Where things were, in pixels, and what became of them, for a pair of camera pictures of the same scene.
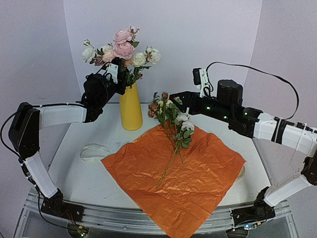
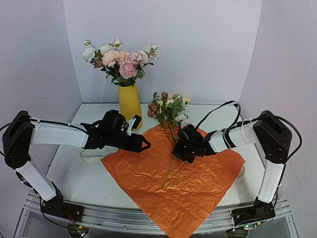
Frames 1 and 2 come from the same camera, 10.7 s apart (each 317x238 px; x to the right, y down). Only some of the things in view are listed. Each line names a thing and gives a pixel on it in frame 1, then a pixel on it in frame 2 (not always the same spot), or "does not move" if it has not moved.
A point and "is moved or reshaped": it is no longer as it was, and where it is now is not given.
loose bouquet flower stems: (176, 124) does not move
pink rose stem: (124, 43) is moved or reshaped
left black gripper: (122, 76) → (136, 146)
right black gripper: (193, 103) → (182, 153)
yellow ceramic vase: (131, 109) does not move
